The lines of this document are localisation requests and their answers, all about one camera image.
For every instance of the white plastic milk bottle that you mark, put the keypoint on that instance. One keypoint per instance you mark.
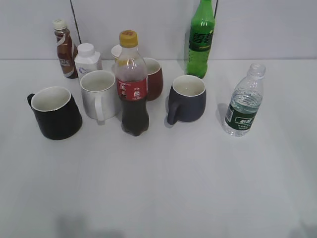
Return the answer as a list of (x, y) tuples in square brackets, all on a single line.
[(87, 59)]

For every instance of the clear cestbon water bottle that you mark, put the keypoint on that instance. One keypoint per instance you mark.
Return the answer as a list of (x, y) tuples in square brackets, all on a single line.
[(245, 101)]

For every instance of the red ceramic cup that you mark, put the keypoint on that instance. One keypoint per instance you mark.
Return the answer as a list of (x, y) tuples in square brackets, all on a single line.
[(155, 78)]

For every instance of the black ceramic cup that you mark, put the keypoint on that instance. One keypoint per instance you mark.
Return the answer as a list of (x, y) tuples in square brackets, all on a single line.
[(56, 112)]

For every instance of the brown coffee drink bottle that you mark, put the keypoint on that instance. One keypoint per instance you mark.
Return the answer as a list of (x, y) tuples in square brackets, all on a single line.
[(66, 49)]

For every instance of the green sprite bottle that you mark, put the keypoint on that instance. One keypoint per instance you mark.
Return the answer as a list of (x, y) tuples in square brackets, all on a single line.
[(200, 40)]

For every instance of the cola bottle yellow cap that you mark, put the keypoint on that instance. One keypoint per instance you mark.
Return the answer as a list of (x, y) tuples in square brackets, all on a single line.
[(131, 80)]

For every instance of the white ceramic mug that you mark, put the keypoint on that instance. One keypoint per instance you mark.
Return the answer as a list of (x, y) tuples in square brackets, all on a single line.
[(99, 95)]

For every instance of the white yellow paper cup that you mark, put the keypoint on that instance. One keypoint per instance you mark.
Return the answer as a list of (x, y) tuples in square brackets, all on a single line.
[(116, 51)]

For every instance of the dark blue ceramic mug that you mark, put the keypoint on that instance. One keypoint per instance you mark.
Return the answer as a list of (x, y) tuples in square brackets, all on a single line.
[(186, 100)]

